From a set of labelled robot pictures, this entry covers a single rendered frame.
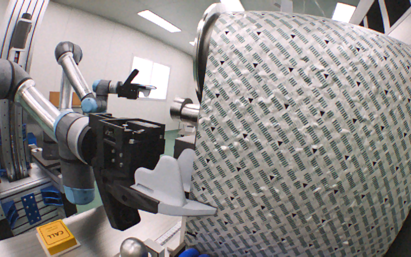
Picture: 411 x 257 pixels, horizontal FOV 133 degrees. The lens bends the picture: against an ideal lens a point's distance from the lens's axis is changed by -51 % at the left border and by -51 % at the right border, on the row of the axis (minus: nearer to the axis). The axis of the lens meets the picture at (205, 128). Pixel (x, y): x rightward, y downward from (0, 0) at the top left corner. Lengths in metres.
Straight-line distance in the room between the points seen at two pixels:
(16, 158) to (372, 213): 1.23
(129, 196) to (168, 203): 0.04
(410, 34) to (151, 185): 0.49
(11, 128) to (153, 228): 0.88
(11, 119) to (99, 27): 3.44
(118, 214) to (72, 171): 0.15
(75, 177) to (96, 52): 3.85
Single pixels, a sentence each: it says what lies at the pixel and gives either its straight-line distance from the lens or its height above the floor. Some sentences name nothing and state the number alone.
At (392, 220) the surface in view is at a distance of 0.21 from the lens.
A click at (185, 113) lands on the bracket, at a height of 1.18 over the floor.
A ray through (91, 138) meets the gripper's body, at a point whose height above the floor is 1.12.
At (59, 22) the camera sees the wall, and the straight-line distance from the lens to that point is 3.91.
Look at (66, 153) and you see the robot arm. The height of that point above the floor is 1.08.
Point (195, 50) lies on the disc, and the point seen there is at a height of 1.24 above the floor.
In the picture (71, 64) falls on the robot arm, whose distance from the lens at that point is 1.00.
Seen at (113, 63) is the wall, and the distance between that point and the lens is 4.37.
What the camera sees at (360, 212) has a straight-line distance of 0.18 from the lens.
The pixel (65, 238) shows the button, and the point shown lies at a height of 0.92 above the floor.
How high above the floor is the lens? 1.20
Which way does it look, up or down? 9 degrees down
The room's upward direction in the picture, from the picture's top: 8 degrees clockwise
